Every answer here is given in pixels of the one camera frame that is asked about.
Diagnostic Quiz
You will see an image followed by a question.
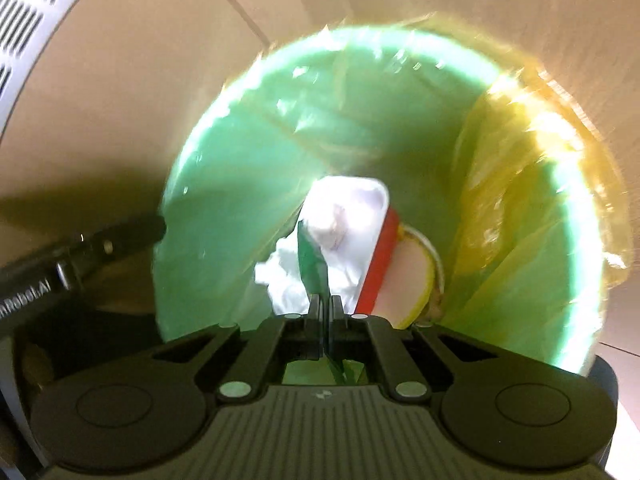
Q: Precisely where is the white round plastic bowl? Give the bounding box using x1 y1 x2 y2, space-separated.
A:
372 224 445 330

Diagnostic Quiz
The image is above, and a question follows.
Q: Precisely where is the white tissue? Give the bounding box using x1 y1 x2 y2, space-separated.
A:
254 231 363 315

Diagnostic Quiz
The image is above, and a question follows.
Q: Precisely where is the red rectangular food container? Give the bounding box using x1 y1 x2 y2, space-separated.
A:
296 176 399 314

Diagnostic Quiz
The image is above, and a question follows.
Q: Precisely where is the cabinet vent grille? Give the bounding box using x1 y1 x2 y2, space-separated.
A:
0 0 78 128

